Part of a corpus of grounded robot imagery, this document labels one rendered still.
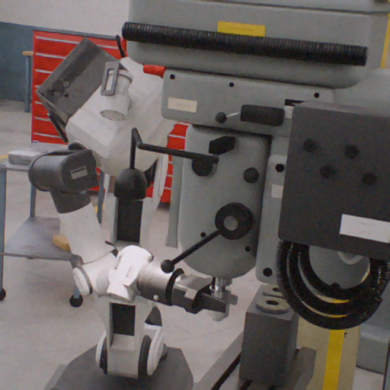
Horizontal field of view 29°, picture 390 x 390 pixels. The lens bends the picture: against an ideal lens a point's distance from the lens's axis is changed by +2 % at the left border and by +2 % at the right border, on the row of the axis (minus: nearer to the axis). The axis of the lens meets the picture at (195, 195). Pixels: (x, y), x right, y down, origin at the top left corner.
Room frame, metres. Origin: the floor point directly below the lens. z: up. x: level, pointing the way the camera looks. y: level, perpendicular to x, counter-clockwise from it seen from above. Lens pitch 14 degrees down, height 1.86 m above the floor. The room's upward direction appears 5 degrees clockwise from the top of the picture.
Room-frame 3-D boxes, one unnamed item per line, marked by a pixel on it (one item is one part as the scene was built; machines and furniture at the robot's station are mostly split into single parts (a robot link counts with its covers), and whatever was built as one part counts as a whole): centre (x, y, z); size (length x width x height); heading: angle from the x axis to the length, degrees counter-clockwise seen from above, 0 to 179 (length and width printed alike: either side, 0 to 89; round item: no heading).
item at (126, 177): (1.60, 0.14, 1.47); 0.07 x 0.07 x 0.06
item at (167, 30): (1.38, -0.05, 1.79); 0.45 x 0.04 x 0.04; 69
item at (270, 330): (1.93, -0.24, 1.00); 0.22 x 0.12 x 0.20; 166
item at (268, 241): (1.46, -0.25, 1.47); 0.24 x 0.19 x 0.26; 159
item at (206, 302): (1.50, -0.06, 1.24); 0.06 x 0.02 x 0.03; 62
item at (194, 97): (1.51, -0.11, 1.68); 0.34 x 0.24 x 0.10; 69
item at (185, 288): (1.57, 0.01, 1.24); 0.13 x 0.12 x 0.10; 152
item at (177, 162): (1.57, 0.03, 1.45); 0.04 x 0.04 x 0.21; 69
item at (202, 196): (1.53, -0.08, 1.47); 0.21 x 0.19 x 0.32; 159
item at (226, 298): (1.53, -0.07, 1.23); 0.05 x 0.05 x 0.05
